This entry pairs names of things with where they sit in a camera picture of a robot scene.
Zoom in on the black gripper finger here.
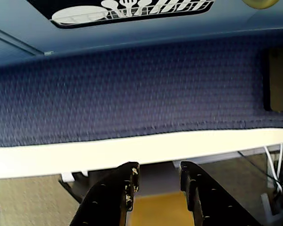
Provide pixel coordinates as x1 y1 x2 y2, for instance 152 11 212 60
69 161 140 226
180 161 262 226

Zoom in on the blue dishwasher door with sticker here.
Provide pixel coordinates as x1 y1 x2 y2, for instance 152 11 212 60
4 0 283 51

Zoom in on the blue woven mat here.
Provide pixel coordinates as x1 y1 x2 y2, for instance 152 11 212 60
0 35 283 148

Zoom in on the tan square panel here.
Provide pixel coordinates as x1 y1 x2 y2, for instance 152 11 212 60
263 48 283 113

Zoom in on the blue toy kitchen unit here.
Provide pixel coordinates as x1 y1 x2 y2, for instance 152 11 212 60
0 0 283 70

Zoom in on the yellow round object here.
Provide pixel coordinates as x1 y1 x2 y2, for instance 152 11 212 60
241 0 280 10

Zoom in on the white cable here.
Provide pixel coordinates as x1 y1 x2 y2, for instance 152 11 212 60
278 142 283 181
264 145 283 193

